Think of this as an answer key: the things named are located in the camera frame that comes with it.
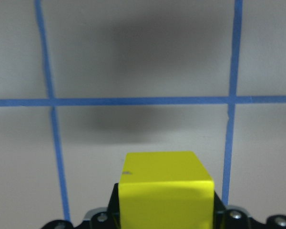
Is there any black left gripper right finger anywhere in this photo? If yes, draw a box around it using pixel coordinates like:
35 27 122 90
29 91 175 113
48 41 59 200
213 192 226 229

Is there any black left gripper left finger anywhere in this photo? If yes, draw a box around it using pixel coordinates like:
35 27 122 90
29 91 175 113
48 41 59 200
106 183 121 229

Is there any yellow cube block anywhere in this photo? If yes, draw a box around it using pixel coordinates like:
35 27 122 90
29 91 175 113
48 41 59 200
118 151 215 229

